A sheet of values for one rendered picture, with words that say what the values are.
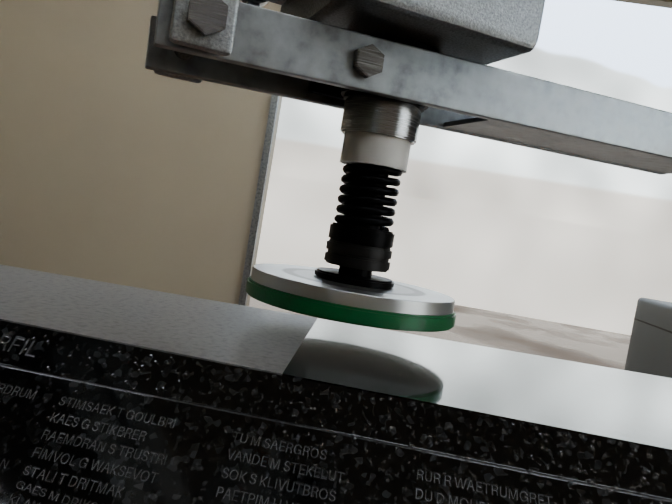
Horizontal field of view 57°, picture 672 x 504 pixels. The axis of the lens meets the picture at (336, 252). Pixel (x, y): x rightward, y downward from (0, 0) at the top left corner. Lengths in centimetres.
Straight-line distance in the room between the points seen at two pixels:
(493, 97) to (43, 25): 590
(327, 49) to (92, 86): 553
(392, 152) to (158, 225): 514
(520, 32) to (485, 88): 7
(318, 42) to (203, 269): 507
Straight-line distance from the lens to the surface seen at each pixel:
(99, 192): 594
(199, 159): 563
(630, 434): 52
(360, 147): 63
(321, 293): 56
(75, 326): 54
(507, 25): 62
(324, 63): 58
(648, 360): 176
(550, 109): 70
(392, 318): 56
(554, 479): 46
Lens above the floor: 92
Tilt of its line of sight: 3 degrees down
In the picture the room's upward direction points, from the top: 10 degrees clockwise
